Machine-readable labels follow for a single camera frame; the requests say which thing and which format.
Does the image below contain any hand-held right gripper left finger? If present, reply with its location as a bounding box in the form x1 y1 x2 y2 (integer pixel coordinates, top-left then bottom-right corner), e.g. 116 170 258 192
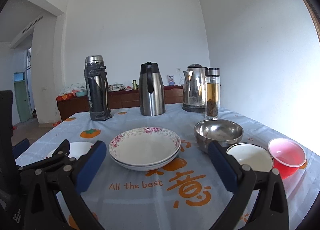
21 141 107 230

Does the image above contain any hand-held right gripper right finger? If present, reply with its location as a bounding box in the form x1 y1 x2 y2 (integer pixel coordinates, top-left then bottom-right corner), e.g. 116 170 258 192
208 141 297 230

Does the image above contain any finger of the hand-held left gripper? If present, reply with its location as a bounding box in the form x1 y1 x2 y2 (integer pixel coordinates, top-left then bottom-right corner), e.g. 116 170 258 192
12 138 30 159
46 139 77 166

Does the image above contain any white bowl with red flowers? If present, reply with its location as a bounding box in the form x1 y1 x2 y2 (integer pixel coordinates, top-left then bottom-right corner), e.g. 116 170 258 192
47 142 95 161

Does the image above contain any white enamel bowl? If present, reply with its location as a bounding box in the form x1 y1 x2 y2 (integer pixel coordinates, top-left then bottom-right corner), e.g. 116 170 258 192
226 143 274 173

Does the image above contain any steel bowl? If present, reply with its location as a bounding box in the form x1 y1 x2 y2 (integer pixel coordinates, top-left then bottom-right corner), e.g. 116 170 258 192
194 119 244 154

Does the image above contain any pink floral plate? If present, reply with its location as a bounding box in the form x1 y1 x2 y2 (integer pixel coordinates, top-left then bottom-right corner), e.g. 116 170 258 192
108 127 181 166

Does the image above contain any green door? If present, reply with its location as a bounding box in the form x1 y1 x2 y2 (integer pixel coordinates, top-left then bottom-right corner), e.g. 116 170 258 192
13 72 32 123

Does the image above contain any red printed cloth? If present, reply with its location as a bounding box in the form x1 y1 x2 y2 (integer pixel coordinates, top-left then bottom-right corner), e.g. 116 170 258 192
56 94 76 102

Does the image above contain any floral cloth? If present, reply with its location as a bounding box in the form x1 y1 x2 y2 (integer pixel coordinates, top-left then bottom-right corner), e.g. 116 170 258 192
59 82 87 95

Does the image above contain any printed tablecloth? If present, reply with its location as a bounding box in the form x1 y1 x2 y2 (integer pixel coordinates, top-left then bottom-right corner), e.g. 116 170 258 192
15 102 320 230

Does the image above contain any black thermos flask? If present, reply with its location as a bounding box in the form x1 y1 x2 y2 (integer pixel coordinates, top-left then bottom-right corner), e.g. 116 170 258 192
84 55 113 121

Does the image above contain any glass tea bottle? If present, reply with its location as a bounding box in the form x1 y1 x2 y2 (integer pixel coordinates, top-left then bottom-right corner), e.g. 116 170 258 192
205 67 221 120

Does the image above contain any wooden sideboard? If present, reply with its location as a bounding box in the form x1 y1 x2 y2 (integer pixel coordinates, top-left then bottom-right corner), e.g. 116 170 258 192
57 86 184 122

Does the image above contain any steel electric kettle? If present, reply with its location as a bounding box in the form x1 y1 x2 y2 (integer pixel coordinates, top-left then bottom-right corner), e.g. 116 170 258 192
182 64 208 113

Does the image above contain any fluorescent tube lamp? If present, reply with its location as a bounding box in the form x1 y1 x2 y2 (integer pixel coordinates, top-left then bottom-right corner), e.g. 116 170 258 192
22 16 43 33

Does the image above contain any steel carafe with black handle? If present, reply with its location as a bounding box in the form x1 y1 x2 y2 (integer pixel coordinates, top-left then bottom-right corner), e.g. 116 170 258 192
139 62 166 116

